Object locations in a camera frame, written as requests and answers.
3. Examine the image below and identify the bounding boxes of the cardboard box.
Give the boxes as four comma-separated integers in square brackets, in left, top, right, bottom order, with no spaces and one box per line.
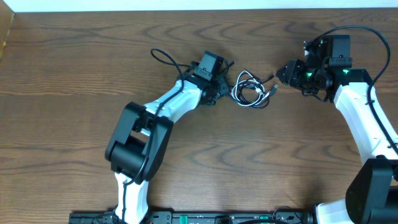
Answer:
[0,0,14,58]

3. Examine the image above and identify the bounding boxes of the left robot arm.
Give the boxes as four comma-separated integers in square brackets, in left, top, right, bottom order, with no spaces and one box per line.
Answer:
[104,51,233,223]

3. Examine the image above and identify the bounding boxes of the white USB cable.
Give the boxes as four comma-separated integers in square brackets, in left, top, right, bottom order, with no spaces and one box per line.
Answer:
[232,70,271,107]

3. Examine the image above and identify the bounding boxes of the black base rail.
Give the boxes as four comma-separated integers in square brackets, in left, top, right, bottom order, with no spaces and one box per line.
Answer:
[68,208,317,224]

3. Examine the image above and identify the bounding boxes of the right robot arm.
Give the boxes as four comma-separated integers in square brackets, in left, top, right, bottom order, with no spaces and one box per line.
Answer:
[276,35,397,223]

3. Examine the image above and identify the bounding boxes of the black USB cable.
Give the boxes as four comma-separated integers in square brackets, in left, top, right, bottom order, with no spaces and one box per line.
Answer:
[225,73,280,110]

